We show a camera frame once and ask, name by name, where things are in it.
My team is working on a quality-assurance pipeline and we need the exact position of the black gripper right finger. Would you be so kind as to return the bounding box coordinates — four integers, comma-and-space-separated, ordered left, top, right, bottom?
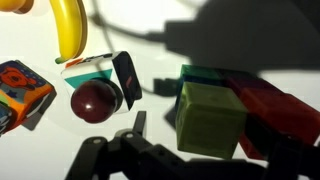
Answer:
261, 133, 320, 180

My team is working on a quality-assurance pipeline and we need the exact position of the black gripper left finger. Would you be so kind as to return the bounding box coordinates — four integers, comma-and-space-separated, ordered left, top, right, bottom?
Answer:
64, 110, 154, 180

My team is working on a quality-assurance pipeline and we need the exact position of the yellow-green toy block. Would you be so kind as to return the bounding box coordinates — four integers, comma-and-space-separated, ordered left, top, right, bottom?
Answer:
175, 81, 250, 161

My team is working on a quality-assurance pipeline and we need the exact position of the orange toy block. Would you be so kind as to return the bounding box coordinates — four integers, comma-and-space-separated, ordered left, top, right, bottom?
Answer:
237, 87, 320, 162

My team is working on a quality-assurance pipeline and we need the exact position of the magenta toy block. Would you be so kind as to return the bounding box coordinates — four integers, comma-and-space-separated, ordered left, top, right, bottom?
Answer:
224, 73, 279, 99

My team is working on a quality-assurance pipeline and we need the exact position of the green toy block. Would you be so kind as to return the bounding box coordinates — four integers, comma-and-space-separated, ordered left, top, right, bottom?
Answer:
179, 63, 228, 83

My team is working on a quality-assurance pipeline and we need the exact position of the dark red toy plum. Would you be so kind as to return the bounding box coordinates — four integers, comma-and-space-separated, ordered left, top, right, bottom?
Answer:
70, 78, 118, 125

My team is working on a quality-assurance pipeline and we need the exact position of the white cube with teal print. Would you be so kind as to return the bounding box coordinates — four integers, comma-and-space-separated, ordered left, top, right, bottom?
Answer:
60, 50, 144, 115

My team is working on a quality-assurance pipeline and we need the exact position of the orange colourful picture cube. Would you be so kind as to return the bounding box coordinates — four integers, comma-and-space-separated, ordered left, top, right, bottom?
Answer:
0, 59, 58, 136

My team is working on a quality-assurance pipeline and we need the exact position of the yellow toy banana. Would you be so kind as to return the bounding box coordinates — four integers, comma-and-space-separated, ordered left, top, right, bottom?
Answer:
48, 0, 89, 65

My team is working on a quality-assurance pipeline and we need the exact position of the yellow-orange toy fruit ball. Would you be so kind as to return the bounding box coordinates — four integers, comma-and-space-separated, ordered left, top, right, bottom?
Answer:
0, 0, 35, 15

